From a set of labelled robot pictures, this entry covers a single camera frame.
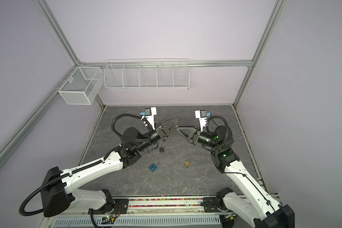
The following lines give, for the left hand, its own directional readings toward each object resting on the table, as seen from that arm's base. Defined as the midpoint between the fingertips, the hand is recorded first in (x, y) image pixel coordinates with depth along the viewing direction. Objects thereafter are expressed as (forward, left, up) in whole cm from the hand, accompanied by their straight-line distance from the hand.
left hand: (179, 124), depth 58 cm
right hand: (-1, +2, -3) cm, 4 cm away
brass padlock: (-1, -5, -40) cm, 41 cm away
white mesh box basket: (+50, +65, -15) cm, 83 cm away
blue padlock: (-3, +16, -40) cm, 43 cm away
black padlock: (+9, +10, -40) cm, 42 cm away
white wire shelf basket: (+53, +19, -10) cm, 57 cm away
